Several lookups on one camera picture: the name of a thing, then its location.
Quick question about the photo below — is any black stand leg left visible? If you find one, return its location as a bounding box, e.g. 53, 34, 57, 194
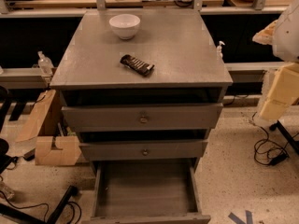
0, 186, 78, 224

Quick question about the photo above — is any black stand leg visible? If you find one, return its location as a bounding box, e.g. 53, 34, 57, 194
269, 120, 299, 155
0, 186, 78, 224

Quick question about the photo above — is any dark striped snack packet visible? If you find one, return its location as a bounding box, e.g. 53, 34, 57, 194
120, 54, 154, 77

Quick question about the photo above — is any black stand leg right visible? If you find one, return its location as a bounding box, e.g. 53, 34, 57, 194
269, 120, 299, 155

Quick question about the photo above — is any blue tape floor marking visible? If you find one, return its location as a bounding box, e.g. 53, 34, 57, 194
227, 210, 254, 224

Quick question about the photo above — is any grey drawer cabinet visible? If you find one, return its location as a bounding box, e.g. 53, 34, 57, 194
50, 8, 234, 173

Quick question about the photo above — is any grey top drawer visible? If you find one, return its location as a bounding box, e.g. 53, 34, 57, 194
62, 104, 222, 133

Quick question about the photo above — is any white ceramic bowl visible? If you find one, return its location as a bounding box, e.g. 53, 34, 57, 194
109, 14, 141, 40

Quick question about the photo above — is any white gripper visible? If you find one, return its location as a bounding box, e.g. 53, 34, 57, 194
252, 21, 299, 120

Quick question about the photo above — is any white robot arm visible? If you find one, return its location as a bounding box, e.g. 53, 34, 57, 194
252, 0, 299, 120

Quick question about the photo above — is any grey bottom drawer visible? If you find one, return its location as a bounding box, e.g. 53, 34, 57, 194
84, 159, 210, 224

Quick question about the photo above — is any small white pump bottle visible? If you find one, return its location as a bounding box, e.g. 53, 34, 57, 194
216, 41, 225, 58

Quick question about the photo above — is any grey drawer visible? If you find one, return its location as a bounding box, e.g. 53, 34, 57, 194
62, 104, 222, 133
84, 159, 210, 224
79, 130, 207, 161

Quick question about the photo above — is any black power cable and adapter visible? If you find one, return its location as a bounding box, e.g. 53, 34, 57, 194
249, 111, 291, 167

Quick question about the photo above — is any clear sanitizer bottle left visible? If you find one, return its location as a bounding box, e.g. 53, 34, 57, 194
37, 51, 54, 76

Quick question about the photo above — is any grey middle drawer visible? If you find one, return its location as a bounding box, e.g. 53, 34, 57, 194
79, 130, 207, 161

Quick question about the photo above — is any black chair at left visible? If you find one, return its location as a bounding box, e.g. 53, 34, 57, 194
0, 87, 19, 174

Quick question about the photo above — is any cardboard box on floor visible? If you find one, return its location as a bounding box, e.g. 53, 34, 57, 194
16, 90, 81, 166

